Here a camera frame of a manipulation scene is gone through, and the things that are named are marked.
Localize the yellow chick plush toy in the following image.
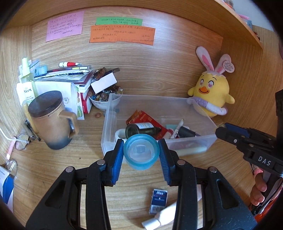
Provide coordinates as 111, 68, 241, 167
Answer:
187, 47, 235, 117

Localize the orange sticky note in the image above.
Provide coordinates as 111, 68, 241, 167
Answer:
90, 24, 155, 45

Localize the red envelope packet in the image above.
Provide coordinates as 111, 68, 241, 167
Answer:
126, 110, 173, 140

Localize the dark green pump bottle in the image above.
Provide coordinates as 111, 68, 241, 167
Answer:
125, 122, 162, 139

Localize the blue tape roll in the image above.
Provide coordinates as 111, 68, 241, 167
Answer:
123, 134, 160, 171

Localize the green sticky note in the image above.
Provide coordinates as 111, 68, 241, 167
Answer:
96, 17, 142, 26

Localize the white card box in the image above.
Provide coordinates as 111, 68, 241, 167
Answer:
91, 73, 117, 94

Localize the yellow spray bottle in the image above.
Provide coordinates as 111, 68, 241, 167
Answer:
16, 57, 38, 105

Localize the white tape roll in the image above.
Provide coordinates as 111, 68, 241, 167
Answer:
115, 128, 127, 142

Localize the red white marker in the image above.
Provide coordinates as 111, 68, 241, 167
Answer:
59, 62, 81, 68

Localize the pink sticky note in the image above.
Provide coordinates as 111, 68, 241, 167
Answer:
46, 11, 84, 42

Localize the white gold trimmer pen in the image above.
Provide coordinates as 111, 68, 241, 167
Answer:
170, 119, 184, 139

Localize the brown mug with lid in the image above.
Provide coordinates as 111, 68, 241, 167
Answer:
28, 91, 80, 150

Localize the pale green tube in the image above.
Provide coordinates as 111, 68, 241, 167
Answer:
176, 145, 207, 156

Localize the clear plastic storage box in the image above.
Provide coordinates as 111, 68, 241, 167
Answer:
101, 94, 217, 156

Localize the stack of books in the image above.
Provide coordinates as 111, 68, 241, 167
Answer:
35, 69, 95, 120

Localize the blue staples box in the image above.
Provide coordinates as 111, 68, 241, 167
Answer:
149, 189, 168, 215

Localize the right hand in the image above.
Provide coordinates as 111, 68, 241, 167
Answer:
250, 168, 267, 206

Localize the teal tube in box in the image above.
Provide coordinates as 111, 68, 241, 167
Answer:
166, 124, 178, 130

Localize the wooden shelf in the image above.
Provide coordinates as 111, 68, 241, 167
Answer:
7, 0, 262, 47

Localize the white bowl of beads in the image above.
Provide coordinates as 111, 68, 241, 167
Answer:
88, 84, 123, 111

